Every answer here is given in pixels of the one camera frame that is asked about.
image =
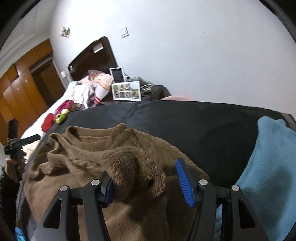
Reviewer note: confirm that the brown fleece sweater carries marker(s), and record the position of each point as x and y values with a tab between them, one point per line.
148	201

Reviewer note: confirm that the white tablet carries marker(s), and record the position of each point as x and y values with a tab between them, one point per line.
117	74

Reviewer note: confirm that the dark wooden headboard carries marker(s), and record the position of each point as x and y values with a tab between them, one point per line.
97	56

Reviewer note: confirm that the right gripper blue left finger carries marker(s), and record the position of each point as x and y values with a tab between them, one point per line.
106	190

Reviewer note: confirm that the brown wooden door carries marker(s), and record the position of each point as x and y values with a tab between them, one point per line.
48	83

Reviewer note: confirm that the photo frame collage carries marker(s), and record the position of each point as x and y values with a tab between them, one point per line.
126	91

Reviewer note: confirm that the operator left hand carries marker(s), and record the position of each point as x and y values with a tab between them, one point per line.
13	166

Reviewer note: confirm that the white bedside lamp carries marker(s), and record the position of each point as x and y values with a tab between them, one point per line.
64	75

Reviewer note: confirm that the folded teal fleece garment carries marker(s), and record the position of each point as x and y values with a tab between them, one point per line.
261	160

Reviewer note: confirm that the magenta folded garment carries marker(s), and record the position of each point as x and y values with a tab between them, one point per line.
67	104

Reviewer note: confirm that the wall lamp fixture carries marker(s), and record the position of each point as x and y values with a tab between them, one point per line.
65	32

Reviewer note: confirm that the black jacket sleeve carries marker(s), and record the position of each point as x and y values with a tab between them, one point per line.
9	192

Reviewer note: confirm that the red folded garment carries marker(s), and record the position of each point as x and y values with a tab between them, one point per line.
48	122

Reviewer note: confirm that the white crumpled blanket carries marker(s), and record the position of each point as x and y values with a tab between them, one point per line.
82	92

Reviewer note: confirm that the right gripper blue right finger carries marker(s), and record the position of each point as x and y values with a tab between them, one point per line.
187	183

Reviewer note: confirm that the pink striped pillow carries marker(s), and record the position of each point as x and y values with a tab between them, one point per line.
101	83

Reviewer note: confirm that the black satin work cloth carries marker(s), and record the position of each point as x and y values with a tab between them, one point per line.
197	129

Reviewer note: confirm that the orange wooden wardrobe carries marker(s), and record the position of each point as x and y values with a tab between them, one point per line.
20	97

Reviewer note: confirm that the green toy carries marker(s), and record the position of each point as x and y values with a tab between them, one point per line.
61	116

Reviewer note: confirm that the white wall switch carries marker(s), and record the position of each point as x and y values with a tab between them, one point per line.
124	32

